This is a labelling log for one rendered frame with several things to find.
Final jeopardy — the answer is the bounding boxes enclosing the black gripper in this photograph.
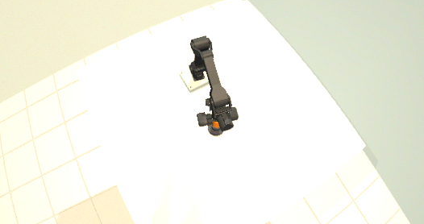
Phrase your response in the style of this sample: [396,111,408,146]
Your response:
[197,106,239,127]

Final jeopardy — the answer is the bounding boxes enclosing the grey stepped shaft on round pedestal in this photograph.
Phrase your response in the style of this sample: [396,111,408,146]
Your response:
[208,126,223,136]

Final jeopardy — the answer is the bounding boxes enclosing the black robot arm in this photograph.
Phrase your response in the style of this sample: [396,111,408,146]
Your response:
[188,35,234,131]

